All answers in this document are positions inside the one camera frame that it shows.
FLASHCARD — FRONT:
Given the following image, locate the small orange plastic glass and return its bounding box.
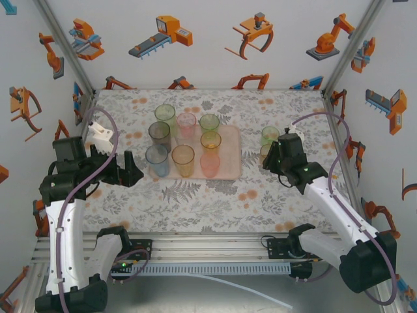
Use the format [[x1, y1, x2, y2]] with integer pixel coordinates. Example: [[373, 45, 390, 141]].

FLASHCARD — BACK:
[[259, 143, 274, 165]]

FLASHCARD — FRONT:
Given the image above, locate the small green plastic glass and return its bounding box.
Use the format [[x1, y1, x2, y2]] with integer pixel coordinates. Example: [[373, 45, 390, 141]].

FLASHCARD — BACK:
[[199, 113, 221, 135], [261, 126, 280, 147]]

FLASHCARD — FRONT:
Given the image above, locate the blue plastic glass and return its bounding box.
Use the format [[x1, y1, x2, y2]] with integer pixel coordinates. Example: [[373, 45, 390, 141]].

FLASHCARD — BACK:
[[145, 144, 171, 179]]

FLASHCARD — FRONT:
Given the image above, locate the pink rectangular tray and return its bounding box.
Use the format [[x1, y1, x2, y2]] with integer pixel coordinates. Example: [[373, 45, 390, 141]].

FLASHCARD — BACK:
[[148, 123, 244, 181]]

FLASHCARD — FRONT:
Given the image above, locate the grey plastic glass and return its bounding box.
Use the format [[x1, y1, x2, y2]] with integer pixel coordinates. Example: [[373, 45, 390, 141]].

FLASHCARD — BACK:
[[147, 121, 173, 154]]

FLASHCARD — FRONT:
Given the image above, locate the tall orange plastic glass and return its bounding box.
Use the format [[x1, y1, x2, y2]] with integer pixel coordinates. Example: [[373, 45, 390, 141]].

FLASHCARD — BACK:
[[171, 144, 195, 179]]

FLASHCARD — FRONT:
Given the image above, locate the tall green plastic glass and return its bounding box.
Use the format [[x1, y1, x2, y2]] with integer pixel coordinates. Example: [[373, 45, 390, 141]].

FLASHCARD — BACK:
[[154, 104, 179, 138]]

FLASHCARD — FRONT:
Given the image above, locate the salmon plastic glass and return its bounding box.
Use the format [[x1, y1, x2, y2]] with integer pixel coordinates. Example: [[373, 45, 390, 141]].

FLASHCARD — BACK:
[[199, 152, 222, 179]]

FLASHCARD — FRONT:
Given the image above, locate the amber yellow plastic glass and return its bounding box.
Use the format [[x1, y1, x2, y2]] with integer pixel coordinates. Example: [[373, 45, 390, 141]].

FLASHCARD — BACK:
[[199, 130, 223, 154]]

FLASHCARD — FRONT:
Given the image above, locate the pink plastic glass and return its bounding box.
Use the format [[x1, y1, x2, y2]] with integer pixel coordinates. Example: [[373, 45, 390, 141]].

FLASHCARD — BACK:
[[176, 112, 197, 140]]

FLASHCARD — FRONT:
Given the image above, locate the floral tablecloth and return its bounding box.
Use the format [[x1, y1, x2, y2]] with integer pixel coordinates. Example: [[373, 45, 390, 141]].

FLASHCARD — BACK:
[[53, 88, 367, 234]]

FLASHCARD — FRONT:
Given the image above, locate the black controller board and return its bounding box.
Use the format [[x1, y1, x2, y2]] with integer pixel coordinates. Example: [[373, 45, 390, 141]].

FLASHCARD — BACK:
[[289, 261, 313, 283], [109, 259, 136, 284]]

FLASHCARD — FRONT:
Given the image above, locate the thin white tube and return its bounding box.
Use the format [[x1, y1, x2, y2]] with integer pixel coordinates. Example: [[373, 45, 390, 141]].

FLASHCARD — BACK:
[[192, 273, 294, 310]]

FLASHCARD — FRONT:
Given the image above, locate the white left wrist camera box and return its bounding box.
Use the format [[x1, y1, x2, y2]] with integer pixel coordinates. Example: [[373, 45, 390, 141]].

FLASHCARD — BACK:
[[87, 121, 115, 156]]

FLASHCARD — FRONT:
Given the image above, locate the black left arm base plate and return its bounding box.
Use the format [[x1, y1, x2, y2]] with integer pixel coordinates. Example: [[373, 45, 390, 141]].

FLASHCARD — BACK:
[[128, 239, 153, 261]]

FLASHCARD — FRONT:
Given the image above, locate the aluminium side rail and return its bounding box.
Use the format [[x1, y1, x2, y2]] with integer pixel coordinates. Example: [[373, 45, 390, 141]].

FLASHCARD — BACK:
[[70, 91, 98, 138], [321, 90, 369, 234]]

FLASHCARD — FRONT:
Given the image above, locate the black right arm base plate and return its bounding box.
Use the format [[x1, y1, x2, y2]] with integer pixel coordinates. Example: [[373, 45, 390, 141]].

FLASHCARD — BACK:
[[266, 237, 326, 261]]

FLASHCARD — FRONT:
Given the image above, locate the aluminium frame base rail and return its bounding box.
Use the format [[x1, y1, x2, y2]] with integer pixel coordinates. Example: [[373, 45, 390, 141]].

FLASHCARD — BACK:
[[31, 233, 387, 263]]

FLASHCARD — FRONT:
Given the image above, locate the white slotted cable duct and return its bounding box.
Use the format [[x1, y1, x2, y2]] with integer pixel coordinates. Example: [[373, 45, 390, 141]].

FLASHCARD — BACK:
[[109, 263, 292, 276]]

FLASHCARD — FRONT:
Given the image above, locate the aluminium frame post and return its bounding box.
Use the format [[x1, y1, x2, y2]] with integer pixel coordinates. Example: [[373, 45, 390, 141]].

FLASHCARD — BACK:
[[322, 0, 389, 97], [32, 0, 98, 98]]

